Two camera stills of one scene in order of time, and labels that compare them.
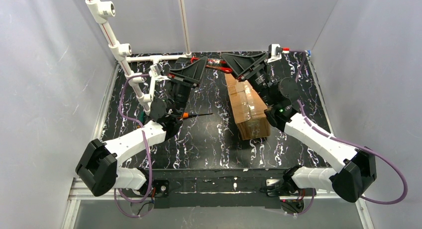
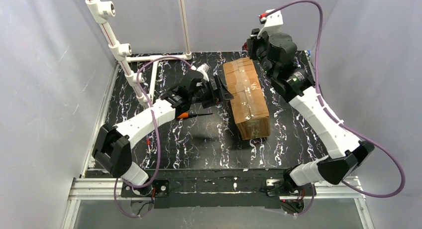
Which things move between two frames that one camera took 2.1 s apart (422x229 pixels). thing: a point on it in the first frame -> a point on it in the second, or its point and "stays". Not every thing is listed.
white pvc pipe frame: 101,11 stays
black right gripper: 250,72 -> 252,45
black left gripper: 184,78 -> 215,91
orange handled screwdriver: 187,115 stays
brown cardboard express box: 248,108 stays
